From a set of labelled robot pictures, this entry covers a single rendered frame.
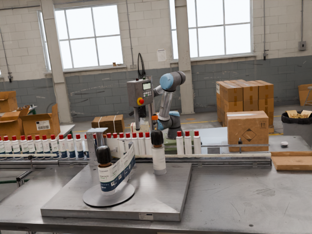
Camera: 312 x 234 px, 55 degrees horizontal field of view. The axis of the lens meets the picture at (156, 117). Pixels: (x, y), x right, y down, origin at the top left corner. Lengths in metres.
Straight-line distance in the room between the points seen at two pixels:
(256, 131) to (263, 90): 3.31
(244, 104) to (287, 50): 2.89
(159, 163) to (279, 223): 0.81
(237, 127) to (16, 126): 2.60
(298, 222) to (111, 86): 6.65
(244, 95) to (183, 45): 2.58
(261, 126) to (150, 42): 5.55
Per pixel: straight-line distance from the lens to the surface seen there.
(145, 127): 2.80
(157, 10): 7.70
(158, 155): 2.00
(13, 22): 8.55
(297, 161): 2.38
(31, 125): 3.78
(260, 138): 2.47
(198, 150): 2.27
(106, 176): 1.79
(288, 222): 1.67
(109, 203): 1.76
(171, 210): 1.64
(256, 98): 5.72
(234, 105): 5.62
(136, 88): 2.25
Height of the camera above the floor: 1.71
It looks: 13 degrees down
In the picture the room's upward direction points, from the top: 5 degrees counter-clockwise
